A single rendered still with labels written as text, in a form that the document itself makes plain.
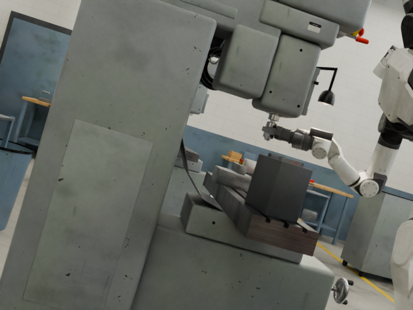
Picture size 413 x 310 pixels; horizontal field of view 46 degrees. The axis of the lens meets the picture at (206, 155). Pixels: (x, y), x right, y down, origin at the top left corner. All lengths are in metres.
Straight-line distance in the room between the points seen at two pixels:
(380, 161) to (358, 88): 7.28
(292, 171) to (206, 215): 0.47
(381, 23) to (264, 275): 7.99
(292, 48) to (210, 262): 0.93
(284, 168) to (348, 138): 7.71
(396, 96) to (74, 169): 1.20
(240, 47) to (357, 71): 7.46
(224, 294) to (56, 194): 0.77
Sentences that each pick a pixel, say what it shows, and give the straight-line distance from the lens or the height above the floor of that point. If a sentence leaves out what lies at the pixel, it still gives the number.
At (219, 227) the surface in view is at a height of 0.80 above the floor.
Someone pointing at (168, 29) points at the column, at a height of 1.47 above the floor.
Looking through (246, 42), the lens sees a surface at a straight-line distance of 2.02.
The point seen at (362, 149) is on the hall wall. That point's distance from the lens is 9.44.
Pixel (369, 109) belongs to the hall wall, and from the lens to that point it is 9.48.
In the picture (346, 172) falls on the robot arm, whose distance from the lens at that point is 2.14.
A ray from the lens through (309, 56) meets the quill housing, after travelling 2.10.
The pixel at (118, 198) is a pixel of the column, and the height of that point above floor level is 0.81.
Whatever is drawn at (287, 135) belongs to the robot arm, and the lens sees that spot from 2.09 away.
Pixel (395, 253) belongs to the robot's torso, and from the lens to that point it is 1.74.
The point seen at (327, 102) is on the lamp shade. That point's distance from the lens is 2.21.
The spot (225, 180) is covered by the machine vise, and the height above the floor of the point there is 0.96.
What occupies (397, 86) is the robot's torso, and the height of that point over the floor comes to 1.50.
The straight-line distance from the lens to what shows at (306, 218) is 8.60.
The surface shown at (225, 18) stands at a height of 1.60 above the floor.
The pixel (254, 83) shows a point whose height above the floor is 1.39.
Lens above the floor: 1.14
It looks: 2 degrees down
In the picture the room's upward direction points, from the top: 17 degrees clockwise
